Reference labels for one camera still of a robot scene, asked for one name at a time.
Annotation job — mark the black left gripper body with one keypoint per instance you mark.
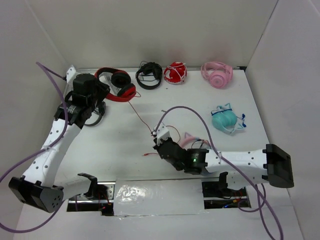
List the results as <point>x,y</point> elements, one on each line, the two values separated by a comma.
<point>101,91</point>

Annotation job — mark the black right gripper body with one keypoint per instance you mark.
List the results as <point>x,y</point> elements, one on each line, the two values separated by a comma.
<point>156,146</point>

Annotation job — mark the red black headphones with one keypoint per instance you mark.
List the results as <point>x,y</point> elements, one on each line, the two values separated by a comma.
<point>121,87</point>

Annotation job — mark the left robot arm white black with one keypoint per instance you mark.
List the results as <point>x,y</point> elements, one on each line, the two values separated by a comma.
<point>37,186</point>

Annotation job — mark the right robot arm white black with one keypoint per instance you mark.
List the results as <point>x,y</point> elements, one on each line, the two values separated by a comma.
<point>234,170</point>

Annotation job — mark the pink blue cat-ear headphones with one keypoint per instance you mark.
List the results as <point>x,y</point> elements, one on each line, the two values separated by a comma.
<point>188,138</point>

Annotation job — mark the teal cat-ear headphones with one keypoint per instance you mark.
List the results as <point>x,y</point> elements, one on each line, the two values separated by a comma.
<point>225,120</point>

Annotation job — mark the red white folded headphones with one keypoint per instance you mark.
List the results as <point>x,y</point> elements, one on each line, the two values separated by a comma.
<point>175,73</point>

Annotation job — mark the white glossy cover sheet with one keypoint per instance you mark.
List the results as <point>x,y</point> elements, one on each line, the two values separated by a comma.
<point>158,197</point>

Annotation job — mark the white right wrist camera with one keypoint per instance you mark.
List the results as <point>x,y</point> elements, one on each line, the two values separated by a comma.
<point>160,134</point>

